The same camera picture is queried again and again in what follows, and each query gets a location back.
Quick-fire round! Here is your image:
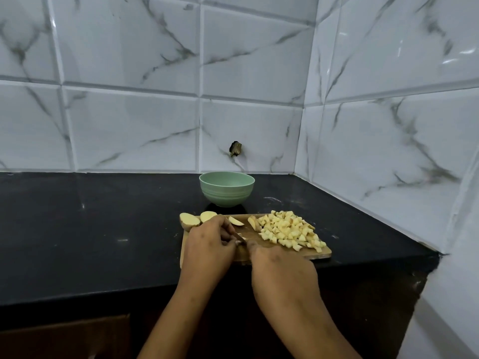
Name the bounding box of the person's left hand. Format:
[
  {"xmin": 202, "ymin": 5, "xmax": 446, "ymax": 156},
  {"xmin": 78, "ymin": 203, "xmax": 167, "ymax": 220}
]
[{"xmin": 180, "ymin": 215, "xmax": 240, "ymax": 287}]

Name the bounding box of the person's right hand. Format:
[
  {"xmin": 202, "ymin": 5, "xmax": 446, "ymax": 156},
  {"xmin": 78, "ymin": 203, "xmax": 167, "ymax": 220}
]
[{"xmin": 248, "ymin": 241, "xmax": 319, "ymax": 320}]

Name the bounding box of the person's left forearm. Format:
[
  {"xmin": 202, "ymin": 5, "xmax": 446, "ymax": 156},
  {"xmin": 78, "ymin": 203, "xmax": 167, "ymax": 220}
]
[{"xmin": 138, "ymin": 278, "xmax": 225, "ymax": 359}]

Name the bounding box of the person's right forearm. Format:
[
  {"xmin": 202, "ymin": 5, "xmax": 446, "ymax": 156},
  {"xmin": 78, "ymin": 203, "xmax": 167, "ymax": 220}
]
[{"xmin": 257, "ymin": 298, "xmax": 363, "ymax": 359}]

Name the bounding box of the wooden cutting board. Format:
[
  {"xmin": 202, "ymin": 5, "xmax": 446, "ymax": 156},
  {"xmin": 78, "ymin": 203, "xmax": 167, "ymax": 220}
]
[{"xmin": 180, "ymin": 214, "xmax": 332, "ymax": 269}]

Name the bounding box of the pile of diced apple pieces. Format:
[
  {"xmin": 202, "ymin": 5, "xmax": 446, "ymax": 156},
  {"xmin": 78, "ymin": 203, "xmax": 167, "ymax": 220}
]
[{"xmin": 257, "ymin": 210, "xmax": 327, "ymax": 253}]

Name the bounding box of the green bowl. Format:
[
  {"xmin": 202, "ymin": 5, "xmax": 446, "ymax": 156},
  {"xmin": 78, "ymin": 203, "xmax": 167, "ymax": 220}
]
[{"xmin": 199, "ymin": 171, "xmax": 256, "ymax": 208}]

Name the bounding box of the brown wooden cabinet door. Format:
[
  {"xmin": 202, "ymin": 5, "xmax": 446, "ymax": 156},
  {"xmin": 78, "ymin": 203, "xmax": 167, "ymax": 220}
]
[{"xmin": 0, "ymin": 314, "xmax": 131, "ymax": 359}]

